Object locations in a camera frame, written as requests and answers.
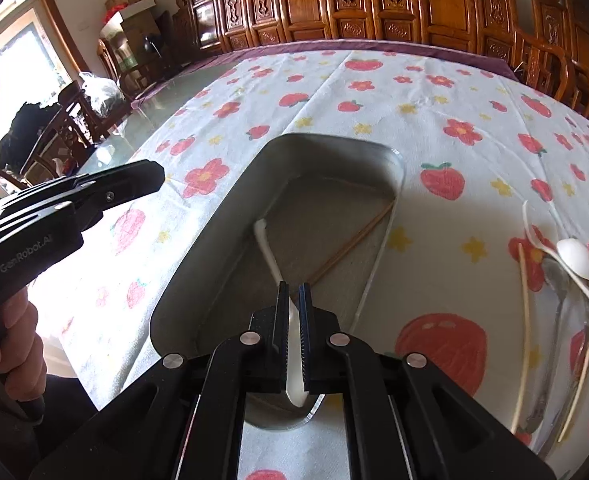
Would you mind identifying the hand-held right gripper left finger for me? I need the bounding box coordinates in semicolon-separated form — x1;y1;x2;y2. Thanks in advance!
29;282;291;480

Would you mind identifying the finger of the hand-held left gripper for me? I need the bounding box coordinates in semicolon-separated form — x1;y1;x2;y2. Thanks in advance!
0;159;166;241

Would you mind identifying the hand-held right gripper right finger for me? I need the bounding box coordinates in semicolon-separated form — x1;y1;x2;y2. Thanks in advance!
299;282;558;480

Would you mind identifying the white plastic spoon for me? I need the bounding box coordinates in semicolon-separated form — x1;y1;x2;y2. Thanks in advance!
522;200;560;261
252;219;308;408
555;237;589;353

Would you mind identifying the wooden chopstick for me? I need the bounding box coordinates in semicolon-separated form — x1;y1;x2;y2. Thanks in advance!
557;337;589;443
512;244;531;433
305;204;395;286

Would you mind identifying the metal tray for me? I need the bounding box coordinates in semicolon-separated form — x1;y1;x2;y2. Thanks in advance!
149;133;406;433

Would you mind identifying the metal spoon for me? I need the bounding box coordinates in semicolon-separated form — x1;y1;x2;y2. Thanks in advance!
539;305;589;461
517;257;573;436

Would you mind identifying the person's left hand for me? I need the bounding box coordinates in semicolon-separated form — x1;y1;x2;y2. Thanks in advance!
0;291;48;423

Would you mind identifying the wooden dining chair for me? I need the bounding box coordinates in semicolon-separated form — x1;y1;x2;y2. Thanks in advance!
57;80;125;147
0;105;82;193

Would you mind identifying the clear plastic bag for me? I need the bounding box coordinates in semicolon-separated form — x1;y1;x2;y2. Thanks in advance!
78;71;128;113

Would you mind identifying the black bag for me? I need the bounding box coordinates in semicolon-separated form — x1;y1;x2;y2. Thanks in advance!
0;101;60;161

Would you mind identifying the large cardboard box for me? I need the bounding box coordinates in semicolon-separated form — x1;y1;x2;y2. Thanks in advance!
100;6;161;63

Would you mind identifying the wood framed glass door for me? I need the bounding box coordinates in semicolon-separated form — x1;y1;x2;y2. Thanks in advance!
0;0;92;126

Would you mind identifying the person's dark clothing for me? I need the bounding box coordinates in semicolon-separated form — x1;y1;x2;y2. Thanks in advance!
0;375;105;480

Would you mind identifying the strawberry print tablecloth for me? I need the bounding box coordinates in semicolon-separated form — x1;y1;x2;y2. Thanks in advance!
57;50;589;480

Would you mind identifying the long carved wooden sofa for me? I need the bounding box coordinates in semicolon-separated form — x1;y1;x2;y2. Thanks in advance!
172;0;530;68

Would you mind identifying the wooden armchair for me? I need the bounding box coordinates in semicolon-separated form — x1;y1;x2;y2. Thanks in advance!
515;30;575;103
569;60;589;117

